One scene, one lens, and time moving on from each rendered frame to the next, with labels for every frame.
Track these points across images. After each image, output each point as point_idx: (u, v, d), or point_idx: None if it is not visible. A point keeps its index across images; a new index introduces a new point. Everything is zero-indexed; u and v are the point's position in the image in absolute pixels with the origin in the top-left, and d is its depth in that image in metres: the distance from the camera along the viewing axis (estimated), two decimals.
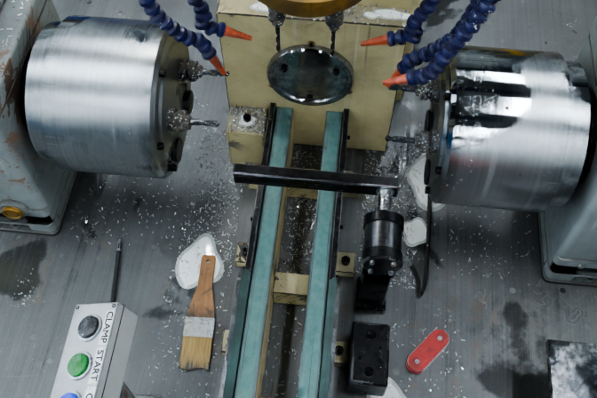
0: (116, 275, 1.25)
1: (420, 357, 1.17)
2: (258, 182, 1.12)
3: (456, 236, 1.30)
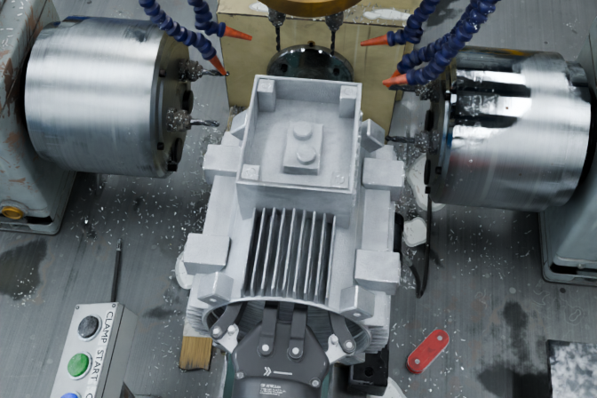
0: (116, 275, 1.25)
1: (420, 357, 1.17)
2: None
3: (456, 236, 1.30)
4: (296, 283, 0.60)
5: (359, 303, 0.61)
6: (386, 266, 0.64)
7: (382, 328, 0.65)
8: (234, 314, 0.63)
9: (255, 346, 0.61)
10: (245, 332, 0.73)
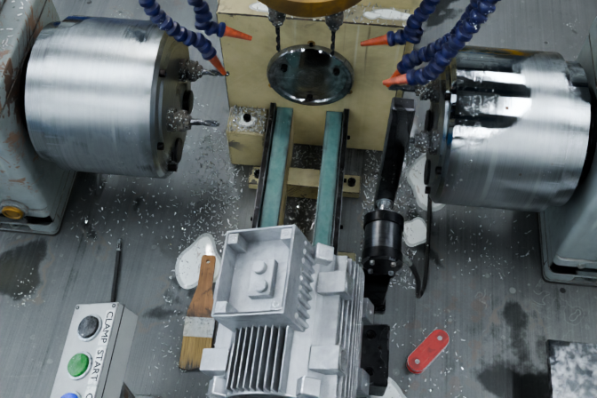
0: (116, 275, 1.25)
1: (420, 357, 1.17)
2: (394, 128, 0.93)
3: (456, 236, 1.30)
4: (258, 381, 0.86)
5: (305, 389, 0.85)
6: (330, 357, 0.88)
7: None
8: None
9: None
10: None
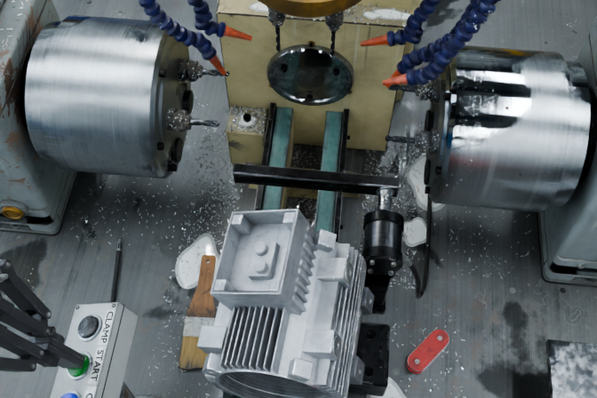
0: (116, 275, 1.25)
1: (420, 357, 1.17)
2: (258, 182, 1.12)
3: (456, 236, 1.30)
4: (250, 360, 0.88)
5: (296, 370, 0.87)
6: (323, 341, 0.89)
7: (328, 386, 0.89)
8: (13, 282, 0.80)
9: None
10: (265, 391, 1.02)
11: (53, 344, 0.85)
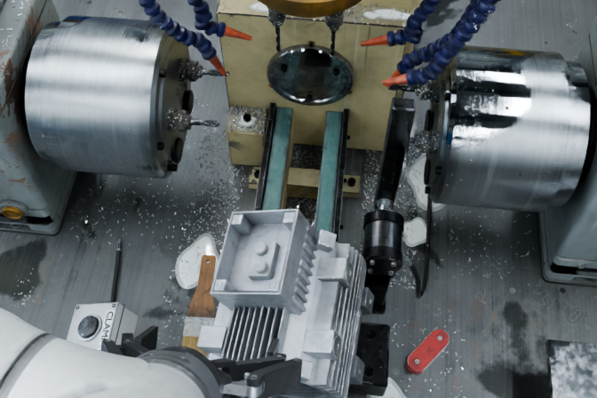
0: (116, 275, 1.25)
1: (420, 357, 1.17)
2: (394, 128, 0.93)
3: (456, 236, 1.30)
4: (250, 360, 0.88)
5: None
6: (323, 341, 0.89)
7: (328, 386, 0.89)
8: None
9: None
10: None
11: (142, 337, 0.74)
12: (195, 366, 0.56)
